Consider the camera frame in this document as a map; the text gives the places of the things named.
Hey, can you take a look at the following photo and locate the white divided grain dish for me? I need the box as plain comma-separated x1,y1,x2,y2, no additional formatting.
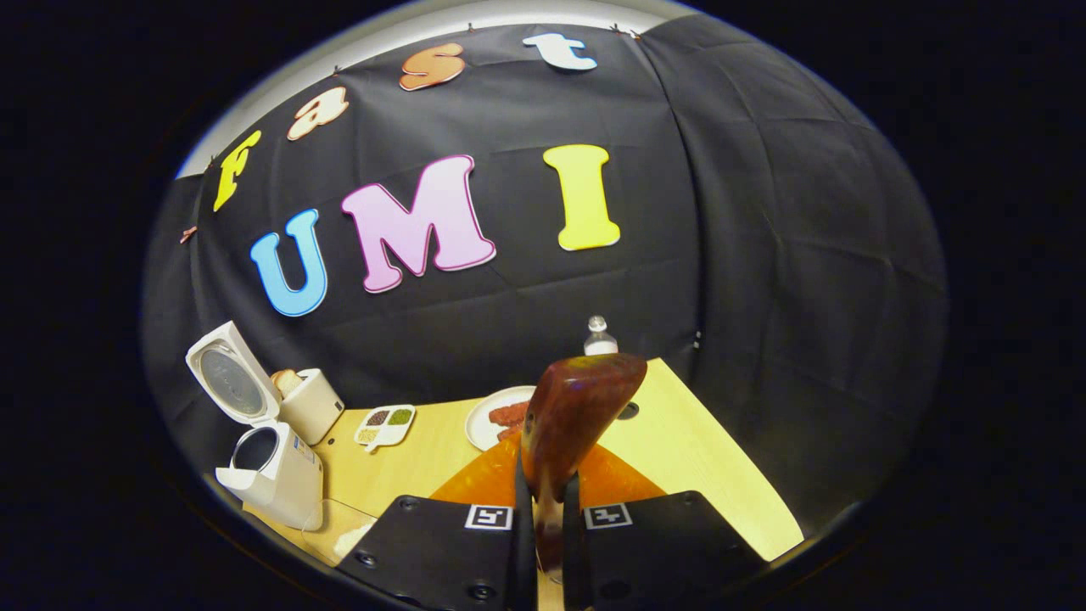
354,404,417,453

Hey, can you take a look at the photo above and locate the white round plate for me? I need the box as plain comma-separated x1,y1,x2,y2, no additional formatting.
464,385,538,451

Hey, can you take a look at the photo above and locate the white rice cooker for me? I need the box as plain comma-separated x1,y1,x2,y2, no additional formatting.
185,320,327,532

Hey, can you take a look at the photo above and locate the white toaster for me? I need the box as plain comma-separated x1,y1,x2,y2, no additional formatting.
276,367,346,446

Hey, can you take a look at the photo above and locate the clear bottle with pink label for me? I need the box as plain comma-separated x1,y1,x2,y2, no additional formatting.
583,315,619,356

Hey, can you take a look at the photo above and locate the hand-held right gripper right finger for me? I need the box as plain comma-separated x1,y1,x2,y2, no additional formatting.
560,441,764,610

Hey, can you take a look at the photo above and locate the clear plastic container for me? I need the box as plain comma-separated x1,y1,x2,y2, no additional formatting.
301,496,378,568

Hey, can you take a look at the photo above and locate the wooden spoon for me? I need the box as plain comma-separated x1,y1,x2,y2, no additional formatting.
519,353,649,578

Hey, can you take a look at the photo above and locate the white rice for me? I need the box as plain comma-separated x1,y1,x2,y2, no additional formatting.
335,519,376,559

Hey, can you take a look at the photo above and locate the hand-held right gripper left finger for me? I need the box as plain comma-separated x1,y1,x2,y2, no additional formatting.
335,437,537,610

